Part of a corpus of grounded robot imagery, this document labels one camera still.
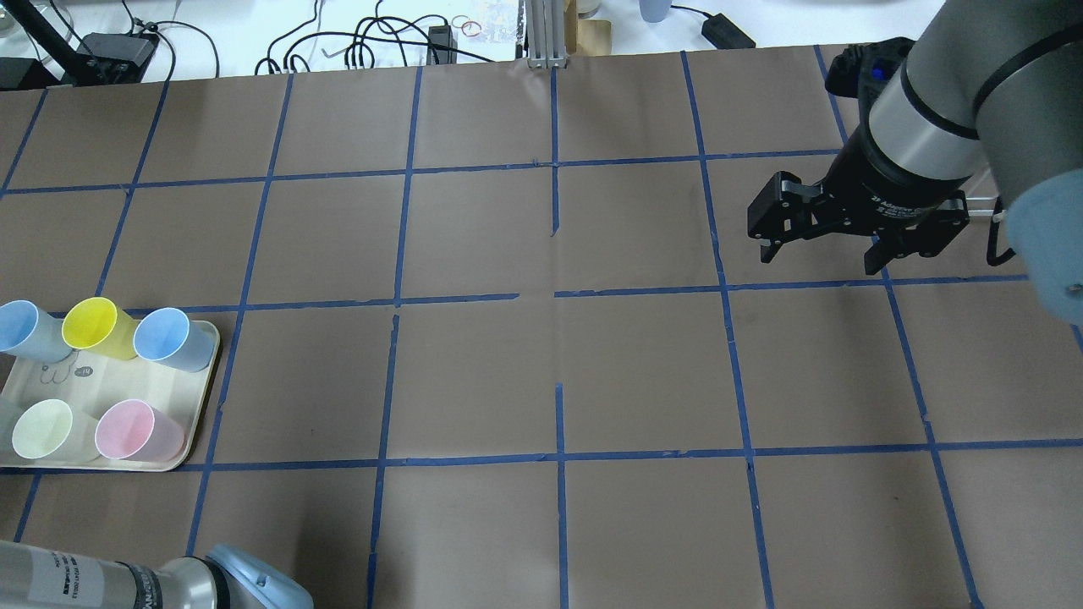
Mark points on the black power adapter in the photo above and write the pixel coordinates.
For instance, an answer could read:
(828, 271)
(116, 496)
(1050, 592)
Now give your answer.
(724, 34)

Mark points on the wooden mug tree stand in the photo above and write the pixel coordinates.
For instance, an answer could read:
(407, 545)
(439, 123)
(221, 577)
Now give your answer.
(586, 36)

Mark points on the cream plastic tray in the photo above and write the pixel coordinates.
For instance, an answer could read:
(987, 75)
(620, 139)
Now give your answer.
(94, 383)

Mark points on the blue cup on side table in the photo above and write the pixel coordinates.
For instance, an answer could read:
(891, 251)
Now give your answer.
(654, 11)

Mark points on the yellow plastic cup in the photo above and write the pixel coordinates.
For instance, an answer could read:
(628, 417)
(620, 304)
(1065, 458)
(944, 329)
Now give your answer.
(99, 326)

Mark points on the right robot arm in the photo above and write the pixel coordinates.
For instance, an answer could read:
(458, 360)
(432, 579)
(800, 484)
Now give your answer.
(989, 85)

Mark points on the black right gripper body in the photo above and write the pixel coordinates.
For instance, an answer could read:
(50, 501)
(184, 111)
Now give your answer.
(880, 196)

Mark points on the light blue plastic cup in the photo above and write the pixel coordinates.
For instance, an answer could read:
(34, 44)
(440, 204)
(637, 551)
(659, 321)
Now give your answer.
(169, 337)

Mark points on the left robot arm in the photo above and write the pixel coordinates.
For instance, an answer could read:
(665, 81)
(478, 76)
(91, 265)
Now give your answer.
(227, 577)

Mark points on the white wire cup rack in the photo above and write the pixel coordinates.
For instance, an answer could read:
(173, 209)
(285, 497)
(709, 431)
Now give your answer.
(992, 209)

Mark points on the pale green plastic cup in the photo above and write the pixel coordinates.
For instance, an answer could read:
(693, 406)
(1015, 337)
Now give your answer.
(54, 431)

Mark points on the pink plastic cup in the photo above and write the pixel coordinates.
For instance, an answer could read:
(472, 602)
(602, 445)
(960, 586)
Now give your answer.
(135, 430)

